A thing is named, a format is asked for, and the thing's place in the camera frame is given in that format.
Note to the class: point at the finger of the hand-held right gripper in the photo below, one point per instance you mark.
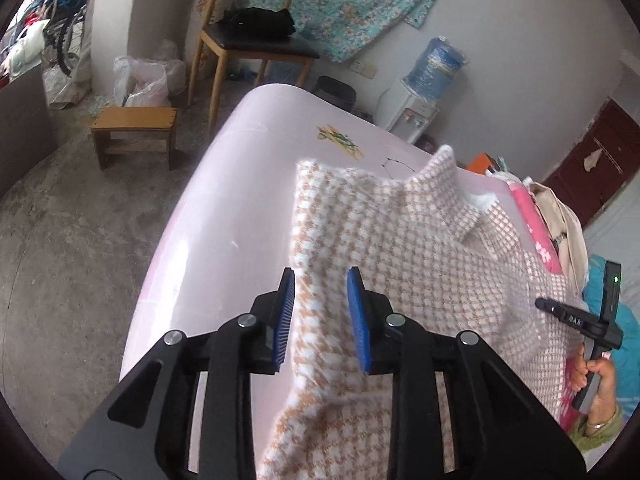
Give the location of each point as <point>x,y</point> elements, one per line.
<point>557,311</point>

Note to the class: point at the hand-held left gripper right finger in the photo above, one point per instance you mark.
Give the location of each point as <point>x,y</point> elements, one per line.
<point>359,320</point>

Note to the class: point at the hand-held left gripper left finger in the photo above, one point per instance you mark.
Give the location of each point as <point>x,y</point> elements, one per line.
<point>284,320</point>

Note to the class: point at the beige white houndstooth sweater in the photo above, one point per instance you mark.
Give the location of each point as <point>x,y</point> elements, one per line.
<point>400,240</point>

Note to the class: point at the person's right hand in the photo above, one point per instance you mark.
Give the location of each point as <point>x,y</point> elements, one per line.
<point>602,380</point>

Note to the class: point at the pink floral plush blanket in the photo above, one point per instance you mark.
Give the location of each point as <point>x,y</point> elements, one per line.
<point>535,235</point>

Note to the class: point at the beige garment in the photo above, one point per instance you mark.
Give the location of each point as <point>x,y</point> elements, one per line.
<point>565,230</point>

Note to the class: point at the metal bangle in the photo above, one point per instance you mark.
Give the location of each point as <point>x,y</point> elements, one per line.
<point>596,425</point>

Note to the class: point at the dark red wooden door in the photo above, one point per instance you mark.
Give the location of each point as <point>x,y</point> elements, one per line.
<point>595,160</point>

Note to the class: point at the small beige hanging cloth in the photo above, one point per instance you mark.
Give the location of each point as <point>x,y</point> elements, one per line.
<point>593,160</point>

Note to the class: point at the orange box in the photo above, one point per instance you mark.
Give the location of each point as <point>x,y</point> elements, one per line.
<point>480,162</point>

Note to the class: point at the white water dispenser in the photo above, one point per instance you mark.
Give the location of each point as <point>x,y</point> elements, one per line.
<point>407,115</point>

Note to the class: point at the black trash bin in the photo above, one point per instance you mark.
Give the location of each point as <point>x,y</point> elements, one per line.
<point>335,92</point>

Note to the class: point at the small wooden stool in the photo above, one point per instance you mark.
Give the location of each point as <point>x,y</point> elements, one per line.
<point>135,120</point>

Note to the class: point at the wooden chair with dark seat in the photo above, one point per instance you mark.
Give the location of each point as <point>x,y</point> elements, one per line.
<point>260,47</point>

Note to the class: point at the white plastic bag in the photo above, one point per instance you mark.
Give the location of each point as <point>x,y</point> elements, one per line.
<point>142,82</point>

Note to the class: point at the black bag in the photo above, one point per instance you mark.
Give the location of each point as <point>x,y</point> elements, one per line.
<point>257,22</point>

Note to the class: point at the teal floral hanging cloth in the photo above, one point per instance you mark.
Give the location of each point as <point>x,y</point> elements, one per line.
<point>350,5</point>

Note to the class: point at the grey board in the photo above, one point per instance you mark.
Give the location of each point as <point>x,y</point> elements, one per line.
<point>25,125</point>

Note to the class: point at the wheelchair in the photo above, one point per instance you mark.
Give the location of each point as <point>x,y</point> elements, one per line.
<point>65,35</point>

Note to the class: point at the white wall socket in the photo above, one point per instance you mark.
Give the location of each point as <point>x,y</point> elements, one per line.
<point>362,69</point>

